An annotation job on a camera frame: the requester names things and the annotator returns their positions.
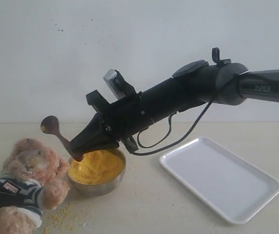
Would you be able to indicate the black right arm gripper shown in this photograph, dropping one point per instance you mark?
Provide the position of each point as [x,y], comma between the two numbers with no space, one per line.
[112,123]

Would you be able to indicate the beige teddy bear striped sweater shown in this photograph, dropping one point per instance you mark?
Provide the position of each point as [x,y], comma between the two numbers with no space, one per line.
[34,172]

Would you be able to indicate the brown wooden spoon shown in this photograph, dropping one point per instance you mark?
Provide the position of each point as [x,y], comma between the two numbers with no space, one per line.
[50,126]

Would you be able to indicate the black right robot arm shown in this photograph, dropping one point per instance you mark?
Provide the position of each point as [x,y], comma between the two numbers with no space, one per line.
[193,85]

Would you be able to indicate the yellow millet grains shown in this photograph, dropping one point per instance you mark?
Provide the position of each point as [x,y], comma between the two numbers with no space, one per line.
[97,167]

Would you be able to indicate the steel bowl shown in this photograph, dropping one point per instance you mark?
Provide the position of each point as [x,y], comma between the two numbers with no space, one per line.
[104,188]

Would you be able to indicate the white rectangular plastic tray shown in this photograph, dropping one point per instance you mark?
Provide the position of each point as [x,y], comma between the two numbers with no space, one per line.
[231,186]

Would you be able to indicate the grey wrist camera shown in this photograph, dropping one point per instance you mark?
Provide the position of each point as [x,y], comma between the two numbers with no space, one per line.
[118,86]

